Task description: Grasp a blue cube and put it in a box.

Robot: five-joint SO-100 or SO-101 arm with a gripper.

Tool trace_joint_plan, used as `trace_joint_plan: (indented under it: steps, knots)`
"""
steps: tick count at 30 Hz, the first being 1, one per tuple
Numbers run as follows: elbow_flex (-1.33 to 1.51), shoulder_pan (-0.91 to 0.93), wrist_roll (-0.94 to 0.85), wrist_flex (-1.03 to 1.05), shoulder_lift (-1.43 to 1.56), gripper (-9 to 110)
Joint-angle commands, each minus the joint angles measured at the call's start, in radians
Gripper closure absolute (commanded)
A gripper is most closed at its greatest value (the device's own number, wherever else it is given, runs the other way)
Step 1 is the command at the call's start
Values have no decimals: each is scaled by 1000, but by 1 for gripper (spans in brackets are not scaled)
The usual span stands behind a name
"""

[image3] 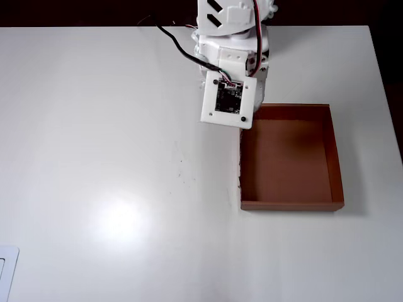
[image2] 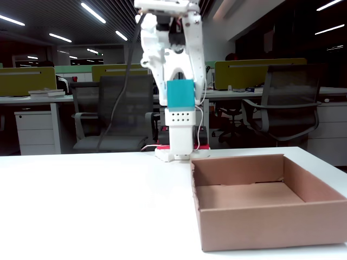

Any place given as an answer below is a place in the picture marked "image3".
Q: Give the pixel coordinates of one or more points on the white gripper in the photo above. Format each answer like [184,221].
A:
[260,85]

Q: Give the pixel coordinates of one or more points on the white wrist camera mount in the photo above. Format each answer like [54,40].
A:
[228,100]

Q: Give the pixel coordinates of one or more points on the white flat device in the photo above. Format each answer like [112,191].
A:
[9,273]

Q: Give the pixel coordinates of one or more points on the brown cardboard box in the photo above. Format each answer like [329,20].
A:
[283,163]

